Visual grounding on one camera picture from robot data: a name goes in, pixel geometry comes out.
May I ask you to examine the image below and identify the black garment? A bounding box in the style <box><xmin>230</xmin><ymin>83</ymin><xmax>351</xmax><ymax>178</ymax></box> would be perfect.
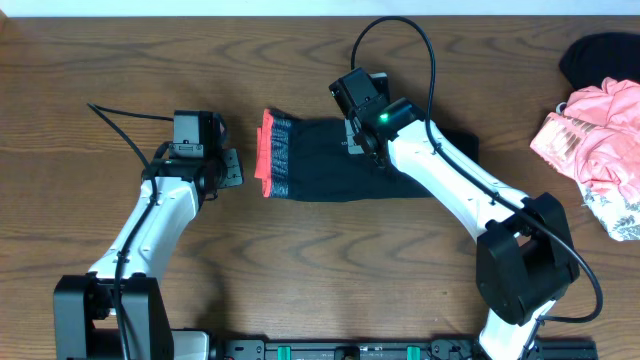
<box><xmin>559</xmin><ymin>32</ymin><xmax>639</xmax><ymax>89</ymax></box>

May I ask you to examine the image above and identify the black leggings red waistband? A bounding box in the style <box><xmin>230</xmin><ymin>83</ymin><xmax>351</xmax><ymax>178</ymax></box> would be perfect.
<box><xmin>253</xmin><ymin>108</ymin><xmax>480</xmax><ymax>204</ymax></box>

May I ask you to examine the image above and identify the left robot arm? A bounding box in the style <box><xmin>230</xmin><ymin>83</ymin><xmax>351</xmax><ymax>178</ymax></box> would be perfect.
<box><xmin>53</xmin><ymin>110</ymin><xmax>244</xmax><ymax>359</ymax></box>

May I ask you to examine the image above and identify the pink garment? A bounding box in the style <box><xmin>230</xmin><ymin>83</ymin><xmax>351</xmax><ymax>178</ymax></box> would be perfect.
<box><xmin>530</xmin><ymin>77</ymin><xmax>639</xmax><ymax>203</ymax></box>

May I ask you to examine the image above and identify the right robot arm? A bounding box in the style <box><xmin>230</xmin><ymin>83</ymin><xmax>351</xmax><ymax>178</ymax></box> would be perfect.
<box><xmin>329</xmin><ymin>68</ymin><xmax>579</xmax><ymax>359</ymax></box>

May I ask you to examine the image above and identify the white floral garment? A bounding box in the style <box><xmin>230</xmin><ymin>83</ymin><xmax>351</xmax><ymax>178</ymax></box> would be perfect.
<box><xmin>578</xmin><ymin>184</ymin><xmax>639</xmax><ymax>241</ymax></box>

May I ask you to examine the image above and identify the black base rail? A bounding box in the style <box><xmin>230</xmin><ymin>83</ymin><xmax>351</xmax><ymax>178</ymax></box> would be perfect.
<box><xmin>169</xmin><ymin>329</ymin><xmax>599</xmax><ymax>360</ymax></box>

